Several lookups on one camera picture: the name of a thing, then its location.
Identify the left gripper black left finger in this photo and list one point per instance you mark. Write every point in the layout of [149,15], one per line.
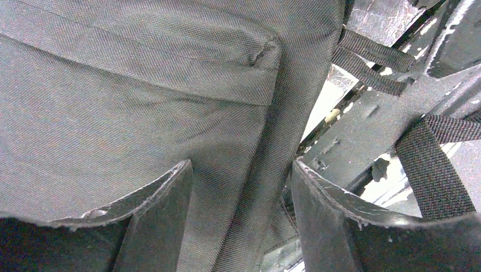
[141,231]

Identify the black student backpack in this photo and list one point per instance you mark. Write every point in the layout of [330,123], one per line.
[100,98]

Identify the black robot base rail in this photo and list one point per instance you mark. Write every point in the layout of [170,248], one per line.
[445,80]

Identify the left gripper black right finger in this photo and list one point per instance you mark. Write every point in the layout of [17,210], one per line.
[339,231]

